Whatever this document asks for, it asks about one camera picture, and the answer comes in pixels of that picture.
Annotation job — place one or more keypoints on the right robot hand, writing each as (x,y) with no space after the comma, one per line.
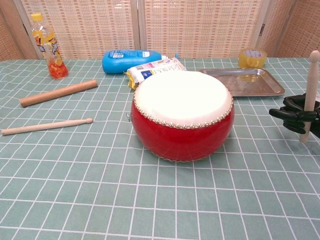
(295,115)

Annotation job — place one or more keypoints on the light wooden drumstick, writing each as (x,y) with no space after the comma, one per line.
(47,126)
(310,82)

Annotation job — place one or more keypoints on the red drum with white skin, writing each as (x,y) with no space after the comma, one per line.
(182,120)

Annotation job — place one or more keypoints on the silver metal tray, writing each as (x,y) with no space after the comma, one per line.
(250,82)

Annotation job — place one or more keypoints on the yellow tape roll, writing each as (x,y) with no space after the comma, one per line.
(252,58)

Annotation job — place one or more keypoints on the bamboo folding screen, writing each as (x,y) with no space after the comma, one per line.
(175,27)

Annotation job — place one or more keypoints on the white packaged tissue pack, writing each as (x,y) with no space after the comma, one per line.
(150,71)

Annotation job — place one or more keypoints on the blue lotion bottle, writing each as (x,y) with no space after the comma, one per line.
(127,61)

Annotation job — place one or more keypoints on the green checked tablecloth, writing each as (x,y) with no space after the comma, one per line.
(100,187)

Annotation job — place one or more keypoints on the wooden rolling pin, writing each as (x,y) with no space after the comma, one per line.
(58,93)

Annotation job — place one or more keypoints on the orange drink plastic bottle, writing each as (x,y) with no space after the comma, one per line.
(50,50)

